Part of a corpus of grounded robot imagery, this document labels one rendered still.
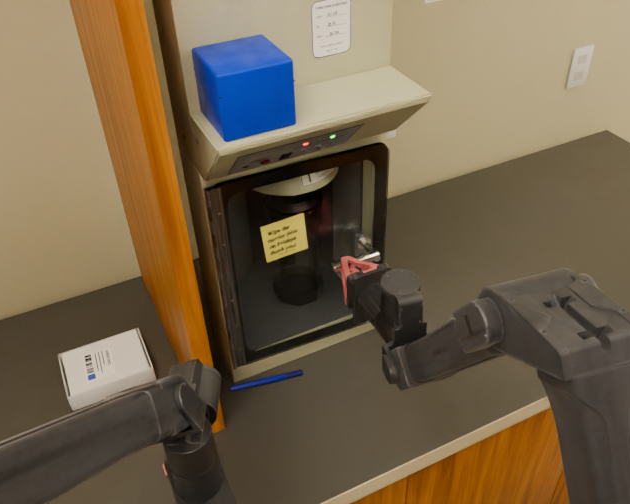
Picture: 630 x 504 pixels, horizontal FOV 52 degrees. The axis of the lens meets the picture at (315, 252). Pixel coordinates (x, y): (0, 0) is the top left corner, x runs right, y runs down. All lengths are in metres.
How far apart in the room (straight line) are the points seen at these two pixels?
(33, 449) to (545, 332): 0.39
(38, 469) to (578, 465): 0.41
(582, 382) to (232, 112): 0.51
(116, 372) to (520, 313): 0.91
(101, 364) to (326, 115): 0.69
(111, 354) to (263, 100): 0.68
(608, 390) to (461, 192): 1.29
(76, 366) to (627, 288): 1.16
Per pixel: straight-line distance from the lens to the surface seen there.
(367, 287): 1.02
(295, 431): 1.19
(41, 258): 1.51
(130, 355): 1.32
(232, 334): 1.16
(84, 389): 1.29
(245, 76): 0.80
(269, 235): 1.05
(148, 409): 0.67
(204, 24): 0.88
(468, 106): 1.79
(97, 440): 0.60
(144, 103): 0.80
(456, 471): 1.37
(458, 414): 1.23
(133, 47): 0.77
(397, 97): 0.93
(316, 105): 0.91
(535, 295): 0.56
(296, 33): 0.94
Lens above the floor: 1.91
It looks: 39 degrees down
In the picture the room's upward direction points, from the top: 2 degrees counter-clockwise
